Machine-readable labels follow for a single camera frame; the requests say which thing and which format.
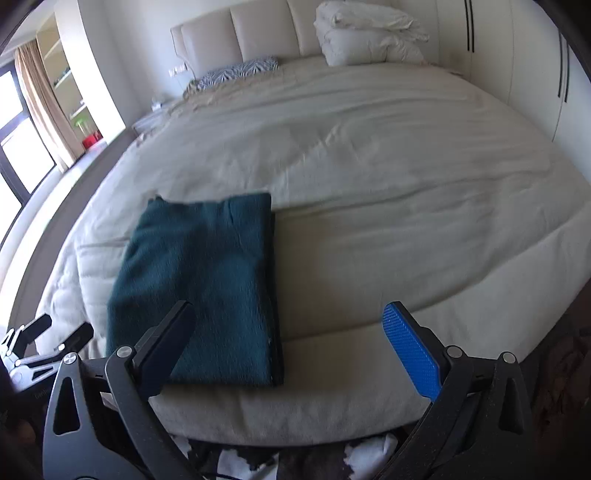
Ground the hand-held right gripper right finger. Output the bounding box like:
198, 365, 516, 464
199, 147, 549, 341
381, 301, 539, 480

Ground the cream padded headboard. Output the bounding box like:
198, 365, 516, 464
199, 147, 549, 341
171, 0, 416, 79

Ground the folded white duvet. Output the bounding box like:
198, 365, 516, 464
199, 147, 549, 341
314, 0, 430, 66

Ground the nightstand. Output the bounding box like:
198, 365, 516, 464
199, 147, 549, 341
133, 97, 178, 139

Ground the white wall shelf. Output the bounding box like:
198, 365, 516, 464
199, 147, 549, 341
37, 14, 105, 148

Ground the black white cowhide rug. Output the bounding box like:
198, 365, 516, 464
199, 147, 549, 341
173, 431, 411, 480

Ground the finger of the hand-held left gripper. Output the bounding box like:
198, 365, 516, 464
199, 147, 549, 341
4, 314, 52, 352
14, 322, 94, 370

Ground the black wardrobe handle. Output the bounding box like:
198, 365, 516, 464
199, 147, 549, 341
557, 31, 570, 103
464, 0, 476, 52

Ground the dark teal fleece garment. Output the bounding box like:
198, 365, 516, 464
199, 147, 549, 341
106, 191, 284, 387

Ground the beige curtain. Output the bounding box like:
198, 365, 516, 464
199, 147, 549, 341
14, 39, 77, 169

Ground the black framed window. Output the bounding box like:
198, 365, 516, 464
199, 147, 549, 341
0, 67, 58, 195

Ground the white wardrobe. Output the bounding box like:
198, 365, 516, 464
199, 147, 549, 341
397, 0, 591, 144

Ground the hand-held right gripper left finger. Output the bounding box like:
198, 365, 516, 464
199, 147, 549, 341
41, 300, 197, 480

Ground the zebra print pillow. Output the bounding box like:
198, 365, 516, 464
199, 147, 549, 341
187, 56, 280, 90

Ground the bed with cream sheet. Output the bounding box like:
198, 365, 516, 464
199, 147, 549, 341
9, 55, 591, 446

